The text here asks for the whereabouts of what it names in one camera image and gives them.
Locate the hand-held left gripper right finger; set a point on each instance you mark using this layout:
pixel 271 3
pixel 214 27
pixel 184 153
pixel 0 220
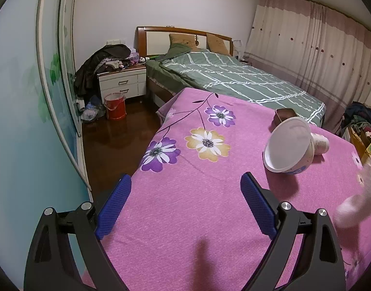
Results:
pixel 258 209

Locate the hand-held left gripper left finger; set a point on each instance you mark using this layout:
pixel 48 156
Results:
pixel 114 209

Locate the white milk carton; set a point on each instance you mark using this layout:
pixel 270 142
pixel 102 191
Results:
pixel 349 210

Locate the white paper bowl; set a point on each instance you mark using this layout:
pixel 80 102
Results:
pixel 287 145

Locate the pink floral tablecloth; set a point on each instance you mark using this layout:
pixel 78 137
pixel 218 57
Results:
pixel 188 188

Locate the small brown container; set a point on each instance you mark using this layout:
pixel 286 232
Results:
pixel 285 113

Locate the plastic bags on floor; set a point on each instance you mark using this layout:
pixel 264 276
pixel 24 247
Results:
pixel 93 110

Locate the red bucket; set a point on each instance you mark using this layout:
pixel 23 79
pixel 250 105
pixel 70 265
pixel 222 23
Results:
pixel 115 107

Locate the wooden desk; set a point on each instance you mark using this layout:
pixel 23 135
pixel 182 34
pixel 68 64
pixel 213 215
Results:
pixel 358 141

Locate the white wooden nightstand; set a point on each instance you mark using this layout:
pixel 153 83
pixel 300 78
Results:
pixel 121 83

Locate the green plaid duvet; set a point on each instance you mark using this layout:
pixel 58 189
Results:
pixel 234 78

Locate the frosted glass sliding door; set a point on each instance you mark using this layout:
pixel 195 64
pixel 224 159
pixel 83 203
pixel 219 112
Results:
pixel 21 112

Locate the heap of mixed clothes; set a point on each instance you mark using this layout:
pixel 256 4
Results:
pixel 361 115

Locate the dark pile of clothes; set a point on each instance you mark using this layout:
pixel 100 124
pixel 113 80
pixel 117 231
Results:
pixel 91 69

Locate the brown pillow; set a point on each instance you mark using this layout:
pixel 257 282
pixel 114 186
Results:
pixel 182 41
pixel 218 44

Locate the pink beige curtain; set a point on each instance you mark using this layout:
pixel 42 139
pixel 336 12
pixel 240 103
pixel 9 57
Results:
pixel 318 48

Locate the wooden bed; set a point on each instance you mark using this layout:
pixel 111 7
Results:
pixel 155 38

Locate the white wall socket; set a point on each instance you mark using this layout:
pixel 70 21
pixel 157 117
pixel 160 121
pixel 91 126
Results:
pixel 115 42

